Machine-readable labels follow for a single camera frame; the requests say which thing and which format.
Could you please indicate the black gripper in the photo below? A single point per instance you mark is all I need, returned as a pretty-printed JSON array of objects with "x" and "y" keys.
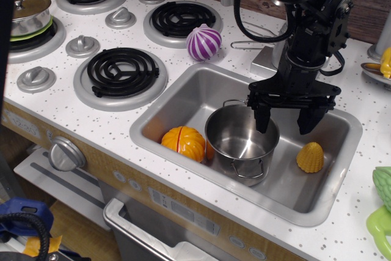
[{"x": 294, "y": 86}]

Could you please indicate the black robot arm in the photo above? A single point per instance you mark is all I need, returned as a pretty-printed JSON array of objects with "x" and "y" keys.
[{"x": 316, "y": 30}]

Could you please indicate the stainless steel pot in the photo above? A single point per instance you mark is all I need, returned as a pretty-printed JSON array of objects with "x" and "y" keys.
[{"x": 235, "y": 148}]

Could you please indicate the silver sink basin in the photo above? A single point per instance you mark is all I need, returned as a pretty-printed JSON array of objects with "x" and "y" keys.
[{"x": 294, "y": 176}]

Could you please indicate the small lidded steel pot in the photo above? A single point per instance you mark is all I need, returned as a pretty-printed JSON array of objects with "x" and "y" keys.
[{"x": 29, "y": 16}]

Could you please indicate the green plate under pot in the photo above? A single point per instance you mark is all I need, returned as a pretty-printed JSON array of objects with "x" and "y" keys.
[{"x": 34, "y": 34}]

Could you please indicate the yellow toy corn piece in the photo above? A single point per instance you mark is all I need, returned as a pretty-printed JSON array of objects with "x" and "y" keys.
[{"x": 310, "y": 158}]

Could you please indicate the silver dish right edge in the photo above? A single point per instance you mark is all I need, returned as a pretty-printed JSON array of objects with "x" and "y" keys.
[{"x": 373, "y": 71}]

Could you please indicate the orange toy pumpkin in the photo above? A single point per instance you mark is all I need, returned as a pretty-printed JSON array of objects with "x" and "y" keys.
[{"x": 186, "y": 141}]

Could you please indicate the purple striped toy onion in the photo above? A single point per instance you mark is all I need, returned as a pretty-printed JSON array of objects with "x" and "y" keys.
[{"x": 203, "y": 42}]

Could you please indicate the yellow toy on dish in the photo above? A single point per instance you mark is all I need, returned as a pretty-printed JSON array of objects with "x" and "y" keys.
[{"x": 383, "y": 67}]

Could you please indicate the green toy vegetable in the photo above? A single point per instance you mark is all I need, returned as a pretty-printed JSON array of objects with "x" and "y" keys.
[{"x": 381, "y": 179}]

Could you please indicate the light green toy utensil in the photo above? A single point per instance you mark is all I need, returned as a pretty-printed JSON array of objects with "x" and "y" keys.
[{"x": 378, "y": 225}]

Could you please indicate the black burner back right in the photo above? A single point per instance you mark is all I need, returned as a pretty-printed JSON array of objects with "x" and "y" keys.
[{"x": 170, "y": 24}]

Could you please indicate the black burner front right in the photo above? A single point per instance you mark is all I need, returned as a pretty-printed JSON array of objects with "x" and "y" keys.
[{"x": 120, "y": 79}]

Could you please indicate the silver stove knob middle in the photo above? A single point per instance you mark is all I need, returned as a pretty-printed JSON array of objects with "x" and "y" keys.
[{"x": 122, "y": 18}]

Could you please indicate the silver stove knob lower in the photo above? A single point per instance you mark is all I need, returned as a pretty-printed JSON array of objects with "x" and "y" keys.
[{"x": 82, "y": 47}]

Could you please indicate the silver oven dial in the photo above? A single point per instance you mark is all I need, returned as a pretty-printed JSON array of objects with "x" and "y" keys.
[{"x": 64, "y": 155}]

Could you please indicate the burner front left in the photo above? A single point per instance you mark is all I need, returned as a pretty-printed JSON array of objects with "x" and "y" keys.
[{"x": 42, "y": 50}]

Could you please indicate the silver stove knob left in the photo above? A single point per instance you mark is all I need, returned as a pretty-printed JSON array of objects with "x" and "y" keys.
[{"x": 35, "y": 80}]

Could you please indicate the blue clamp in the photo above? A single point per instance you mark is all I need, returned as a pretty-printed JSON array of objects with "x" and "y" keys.
[{"x": 25, "y": 218}]

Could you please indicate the wire pot handle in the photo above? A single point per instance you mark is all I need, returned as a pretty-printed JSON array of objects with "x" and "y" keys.
[{"x": 251, "y": 44}]

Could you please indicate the silver faucet handle post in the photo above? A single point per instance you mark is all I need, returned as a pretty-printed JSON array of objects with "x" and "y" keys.
[{"x": 376, "y": 50}]

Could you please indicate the silver oven door handle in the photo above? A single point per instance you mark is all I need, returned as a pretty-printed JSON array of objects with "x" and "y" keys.
[{"x": 143, "y": 240}]

